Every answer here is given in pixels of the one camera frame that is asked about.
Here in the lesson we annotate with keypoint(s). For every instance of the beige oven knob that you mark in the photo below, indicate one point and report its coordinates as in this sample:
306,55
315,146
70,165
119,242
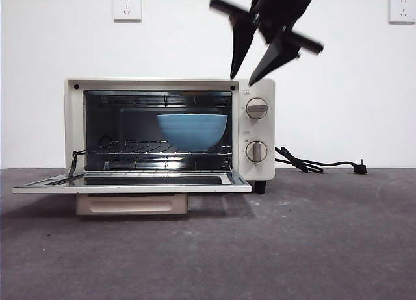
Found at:
257,109
256,151

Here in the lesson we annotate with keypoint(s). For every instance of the white wall socket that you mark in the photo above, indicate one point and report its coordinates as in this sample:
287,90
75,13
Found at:
127,7
403,9

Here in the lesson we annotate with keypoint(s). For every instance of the cream toaster oven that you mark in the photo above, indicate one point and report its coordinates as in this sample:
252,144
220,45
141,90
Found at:
256,131

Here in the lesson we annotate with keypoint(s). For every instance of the blue ribbed bowl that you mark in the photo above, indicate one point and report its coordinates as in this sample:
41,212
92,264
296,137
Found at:
191,131

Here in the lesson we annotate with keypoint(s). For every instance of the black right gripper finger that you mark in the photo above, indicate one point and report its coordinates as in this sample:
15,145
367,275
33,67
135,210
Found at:
242,37
276,56

